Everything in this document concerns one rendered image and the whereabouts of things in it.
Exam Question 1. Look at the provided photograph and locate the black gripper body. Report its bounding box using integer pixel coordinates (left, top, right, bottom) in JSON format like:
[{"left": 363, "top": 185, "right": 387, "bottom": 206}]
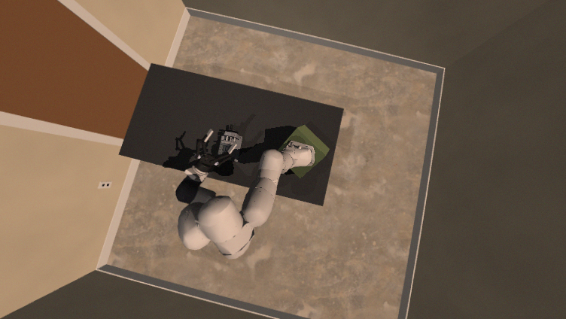
[{"left": 195, "top": 153, "right": 215, "bottom": 172}]

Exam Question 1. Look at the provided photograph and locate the grey bench vise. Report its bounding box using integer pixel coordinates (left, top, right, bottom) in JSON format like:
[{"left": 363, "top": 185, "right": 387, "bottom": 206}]
[{"left": 218, "top": 125, "right": 242, "bottom": 162}]

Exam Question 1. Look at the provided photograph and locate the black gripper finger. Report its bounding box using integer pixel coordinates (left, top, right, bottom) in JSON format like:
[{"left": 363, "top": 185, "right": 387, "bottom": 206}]
[
  {"left": 194, "top": 129, "right": 213, "bottom": 162},
  {"left": 210, "top": 142, "right": 237, "bottom": 167}
]

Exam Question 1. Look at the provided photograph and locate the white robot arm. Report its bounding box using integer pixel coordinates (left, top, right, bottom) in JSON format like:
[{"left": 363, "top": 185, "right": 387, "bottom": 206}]
[{"left": 175, "top": 141, "right": 315, "bottom": 260}]

